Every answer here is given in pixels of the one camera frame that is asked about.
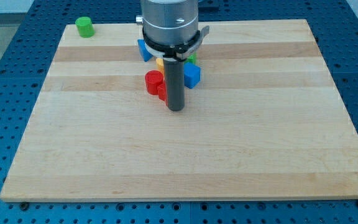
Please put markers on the red cylinder block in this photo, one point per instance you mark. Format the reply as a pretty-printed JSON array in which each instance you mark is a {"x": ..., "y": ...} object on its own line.
[{"x": 153, "y": 79}]

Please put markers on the red star block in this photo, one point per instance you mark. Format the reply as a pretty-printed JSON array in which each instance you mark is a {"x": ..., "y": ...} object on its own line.
[{"x": 161, "y": 91}]

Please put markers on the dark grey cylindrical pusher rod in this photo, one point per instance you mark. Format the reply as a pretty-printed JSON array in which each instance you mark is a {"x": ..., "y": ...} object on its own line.
[{"x": 175, "y": 83}]

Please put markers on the green star block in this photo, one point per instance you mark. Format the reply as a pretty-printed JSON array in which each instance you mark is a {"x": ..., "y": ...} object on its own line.
[{"x": 192, "y": 59}]

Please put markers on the yellow block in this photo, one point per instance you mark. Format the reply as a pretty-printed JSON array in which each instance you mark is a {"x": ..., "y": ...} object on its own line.
[{"x": 160, "y": 65}]

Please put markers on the blue cube block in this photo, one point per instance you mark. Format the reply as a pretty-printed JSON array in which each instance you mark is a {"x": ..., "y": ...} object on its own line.
[{"x": 192, "y": 75}]

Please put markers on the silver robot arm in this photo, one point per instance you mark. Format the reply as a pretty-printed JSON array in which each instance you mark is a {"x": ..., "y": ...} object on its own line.
[{"x": 170, "y": 31}]

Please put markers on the green cylinder block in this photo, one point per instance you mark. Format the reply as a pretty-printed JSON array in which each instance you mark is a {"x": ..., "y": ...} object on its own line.
[{"x": 84, "y": 26}]

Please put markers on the blue triangle block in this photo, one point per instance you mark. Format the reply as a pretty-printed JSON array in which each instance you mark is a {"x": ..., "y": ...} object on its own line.
[{"x": 145, "y": 54}]

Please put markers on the wooden board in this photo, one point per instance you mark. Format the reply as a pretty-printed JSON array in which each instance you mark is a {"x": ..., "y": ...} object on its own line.
[{"x": 266, "y": 122}]

